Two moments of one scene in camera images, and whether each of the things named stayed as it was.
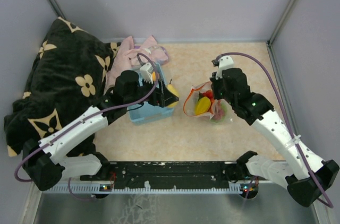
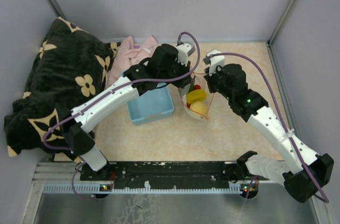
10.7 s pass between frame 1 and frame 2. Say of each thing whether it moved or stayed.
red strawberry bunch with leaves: moved
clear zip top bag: moved
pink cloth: stayed
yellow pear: moved
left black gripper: moved
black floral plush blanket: stayed
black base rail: stayed
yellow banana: moved
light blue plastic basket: stayed
